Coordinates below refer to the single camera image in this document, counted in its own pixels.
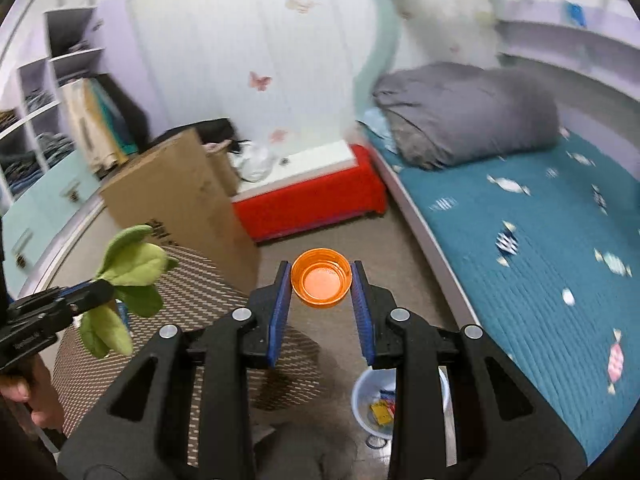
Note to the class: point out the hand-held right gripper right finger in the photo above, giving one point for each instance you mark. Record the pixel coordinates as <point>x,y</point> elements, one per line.
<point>362,315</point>

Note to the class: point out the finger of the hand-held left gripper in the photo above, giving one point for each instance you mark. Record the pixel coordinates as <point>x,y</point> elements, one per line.
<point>87,296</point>

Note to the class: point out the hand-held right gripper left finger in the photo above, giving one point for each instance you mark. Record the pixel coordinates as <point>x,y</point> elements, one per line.
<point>280,315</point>

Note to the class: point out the orange bottle cap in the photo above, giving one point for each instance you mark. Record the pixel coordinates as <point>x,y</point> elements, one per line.
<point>320,282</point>

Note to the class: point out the green plush leaves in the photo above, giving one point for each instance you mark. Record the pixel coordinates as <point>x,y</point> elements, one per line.
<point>135,265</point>

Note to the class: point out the white plastic bin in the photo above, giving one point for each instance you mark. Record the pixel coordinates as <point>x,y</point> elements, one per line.
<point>365,400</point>

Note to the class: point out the yellow paper bag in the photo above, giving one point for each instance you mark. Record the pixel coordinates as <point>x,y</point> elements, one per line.
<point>381,413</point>

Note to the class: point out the person's left hand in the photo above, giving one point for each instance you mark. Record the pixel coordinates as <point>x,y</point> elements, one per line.
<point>42,400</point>

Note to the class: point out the white low cabinet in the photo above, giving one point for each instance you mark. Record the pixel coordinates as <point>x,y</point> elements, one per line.
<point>60,240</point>

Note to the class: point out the pine cone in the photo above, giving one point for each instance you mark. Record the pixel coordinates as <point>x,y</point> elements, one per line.
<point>20,260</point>
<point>75,195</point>

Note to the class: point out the brown polka dot table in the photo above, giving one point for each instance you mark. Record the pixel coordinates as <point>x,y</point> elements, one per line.
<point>200,285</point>

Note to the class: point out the teal drawer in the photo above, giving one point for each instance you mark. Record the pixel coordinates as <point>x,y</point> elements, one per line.
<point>22,230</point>
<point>60,180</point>

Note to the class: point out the red storage bench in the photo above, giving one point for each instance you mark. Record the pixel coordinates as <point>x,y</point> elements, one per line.
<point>310,195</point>

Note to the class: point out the large cardboard box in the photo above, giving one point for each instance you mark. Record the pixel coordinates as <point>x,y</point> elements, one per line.
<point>175,195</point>

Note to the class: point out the dark folded clothes stack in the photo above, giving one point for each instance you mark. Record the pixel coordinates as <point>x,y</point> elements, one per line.
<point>20,174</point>

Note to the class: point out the teal candy-print bed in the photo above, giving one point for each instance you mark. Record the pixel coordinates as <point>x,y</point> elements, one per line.
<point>500,270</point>

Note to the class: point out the blue grey folded clothes stack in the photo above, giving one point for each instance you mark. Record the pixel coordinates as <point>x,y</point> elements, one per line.
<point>56,147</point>

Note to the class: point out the white plastic bag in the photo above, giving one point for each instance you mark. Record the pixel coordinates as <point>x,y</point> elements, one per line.
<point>256,161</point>

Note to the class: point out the yellow hanging garment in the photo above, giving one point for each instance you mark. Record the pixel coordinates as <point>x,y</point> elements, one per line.
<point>102,127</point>

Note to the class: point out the green hanging garment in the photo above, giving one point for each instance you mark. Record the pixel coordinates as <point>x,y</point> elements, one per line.
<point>120,125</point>

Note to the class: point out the cream hanging jacket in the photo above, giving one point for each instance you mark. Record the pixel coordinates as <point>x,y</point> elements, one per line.
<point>80,120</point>

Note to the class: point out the pale pink butterfly sticker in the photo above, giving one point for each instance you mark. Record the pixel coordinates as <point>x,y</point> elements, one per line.
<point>278,135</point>

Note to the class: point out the blue plaid pillow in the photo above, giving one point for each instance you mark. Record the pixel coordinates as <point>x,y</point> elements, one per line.
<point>377,127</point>

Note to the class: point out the brown folded clothes pile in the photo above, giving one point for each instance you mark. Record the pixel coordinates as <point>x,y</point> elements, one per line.
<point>11,120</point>

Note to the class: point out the black hanging garment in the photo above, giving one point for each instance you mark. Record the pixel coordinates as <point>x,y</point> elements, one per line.
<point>132,105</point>

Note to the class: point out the black cloth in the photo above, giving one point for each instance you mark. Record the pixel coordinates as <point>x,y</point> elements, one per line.
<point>210,127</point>

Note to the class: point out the grey quilt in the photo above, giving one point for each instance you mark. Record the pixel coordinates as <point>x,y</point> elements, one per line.
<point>465,110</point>

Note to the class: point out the lilac shelf unit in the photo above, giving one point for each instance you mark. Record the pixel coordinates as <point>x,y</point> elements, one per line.
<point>115,35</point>

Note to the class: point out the white wardrobe doors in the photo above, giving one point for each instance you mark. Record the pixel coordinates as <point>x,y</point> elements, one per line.
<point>215,35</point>

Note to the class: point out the beige butterfly sticker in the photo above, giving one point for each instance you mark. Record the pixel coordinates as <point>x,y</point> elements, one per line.
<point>300,2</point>

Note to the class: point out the teal bunk bed frame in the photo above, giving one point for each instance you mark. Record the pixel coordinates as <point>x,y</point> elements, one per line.
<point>550,35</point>

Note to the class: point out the small blue wall holder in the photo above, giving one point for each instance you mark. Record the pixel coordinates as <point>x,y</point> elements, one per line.
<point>575,14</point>

